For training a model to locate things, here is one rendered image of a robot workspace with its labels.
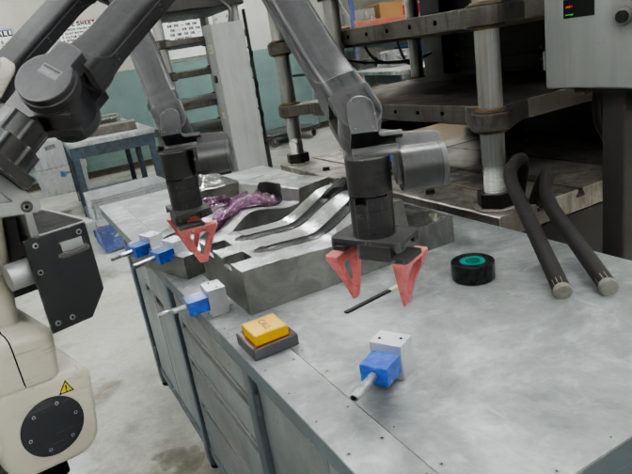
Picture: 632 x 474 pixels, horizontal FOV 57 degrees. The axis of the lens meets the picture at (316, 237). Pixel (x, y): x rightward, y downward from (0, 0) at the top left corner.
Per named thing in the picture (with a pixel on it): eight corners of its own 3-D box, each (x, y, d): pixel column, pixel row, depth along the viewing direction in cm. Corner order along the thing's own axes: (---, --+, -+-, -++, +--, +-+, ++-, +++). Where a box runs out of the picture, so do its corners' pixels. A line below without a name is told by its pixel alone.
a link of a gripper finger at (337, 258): (355, 285, 86) (347, 225, 83) (398, 292, 82) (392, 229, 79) (330, 305, 81) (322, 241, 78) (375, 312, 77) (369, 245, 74)
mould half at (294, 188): (188, 279, 133) (177, 234, 130) (132, 262, 151) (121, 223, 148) (334, 213, 166) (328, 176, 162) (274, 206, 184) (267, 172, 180)
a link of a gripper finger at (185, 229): (214, 250, 113) (204, 203, 110) (225, 260, 106) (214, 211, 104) (180, 260, 110) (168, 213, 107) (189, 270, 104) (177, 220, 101)
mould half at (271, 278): (250, 315, 110) (236, 248, 106) (207, 278, 132) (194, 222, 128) (454, 241, 131) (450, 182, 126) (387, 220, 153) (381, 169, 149)
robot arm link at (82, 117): (16, 134, 83) (-4, 113, 78) (60, 82, 86) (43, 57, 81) (68, 160, 81) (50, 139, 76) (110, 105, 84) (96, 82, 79)
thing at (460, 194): (500, 239, 148) (498, 212, 146) (282, 177, 259) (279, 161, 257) (698, 165, 183) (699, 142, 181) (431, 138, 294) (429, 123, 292)
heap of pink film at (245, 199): (214, 237, 141) (208, 206, 139) (175, 229, 154) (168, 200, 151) (292, 206, 158) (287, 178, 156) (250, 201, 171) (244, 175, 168)
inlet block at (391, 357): (373, 420, 75) (368, 384, 73) (339, 412, 77) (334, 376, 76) (415, 367, 85) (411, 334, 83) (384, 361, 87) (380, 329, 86)
